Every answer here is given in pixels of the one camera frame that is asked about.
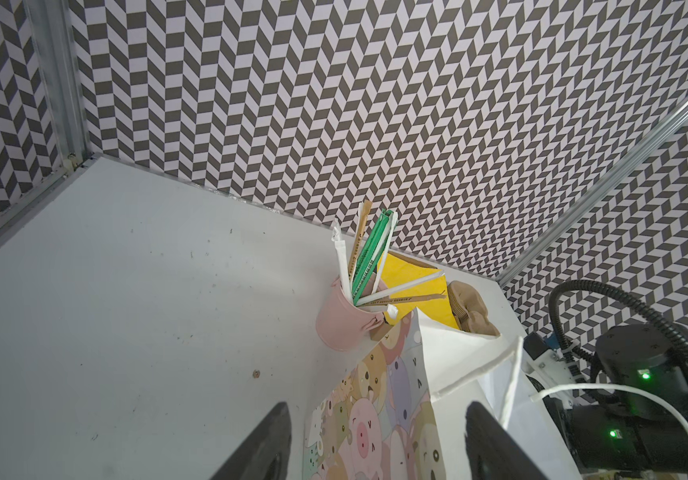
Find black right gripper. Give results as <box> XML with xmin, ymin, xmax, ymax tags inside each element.
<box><xmin>544</xmin><ymin>332</ymin><xmax>688</xmax><ymax>474</ymax></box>

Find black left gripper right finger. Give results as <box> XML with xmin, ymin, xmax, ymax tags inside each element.
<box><xmin>465</xmin><ymin>401</ymin><xmax>547</xmax><ymax>480</ymax></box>

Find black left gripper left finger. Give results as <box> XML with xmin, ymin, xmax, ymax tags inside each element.
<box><xmin>211</xmin><ymin>402</ymin><xmax>292</xmax><ymax>480</ymax></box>

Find white patterned gift bag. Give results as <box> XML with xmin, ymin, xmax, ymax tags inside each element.
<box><xmin>301</xmin><ymin>310</ymin><xmax>579</xmax><ymax>479</ymax></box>

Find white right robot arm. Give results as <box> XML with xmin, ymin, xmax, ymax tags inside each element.
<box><xmin>524</xmin><ymin>280</ymin><xmax>688</xmax><ymax>476</ymax></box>

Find stacked pulp cup carriers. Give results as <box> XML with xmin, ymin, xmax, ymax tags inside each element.
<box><xmin>448</xmin><ymin>281</ymin><xmax>500</xmax><ymax>338</ymax></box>

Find pink metal bucket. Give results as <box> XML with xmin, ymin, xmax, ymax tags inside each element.
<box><xmin>315</xmin><ymin>278</ymin><xmax>385</xmax><ymax>352</ymax></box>

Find yellow paper napkin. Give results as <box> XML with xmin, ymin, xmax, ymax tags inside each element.
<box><xmin>376</xmin><ymin>253</ymin><xmax>460</xmax><ymax>330</ymax></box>

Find green wrapped straw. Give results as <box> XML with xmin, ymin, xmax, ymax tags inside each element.
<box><xmin>352</xmin><ymin>210</ymin><xmax>393</xmax><ymax>303</ymax></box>

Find wooden stir stick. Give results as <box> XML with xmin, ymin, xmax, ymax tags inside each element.
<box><xmin>348</xmin><ymin>200</ymin><xmax>372</xmax><ymax>283</ymax></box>

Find aluminium frame corner post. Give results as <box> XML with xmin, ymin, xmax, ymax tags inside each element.
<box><xmin>496</xmin><ymin>98</ymin><xmax>688</xmax><ymax>286</ymax></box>

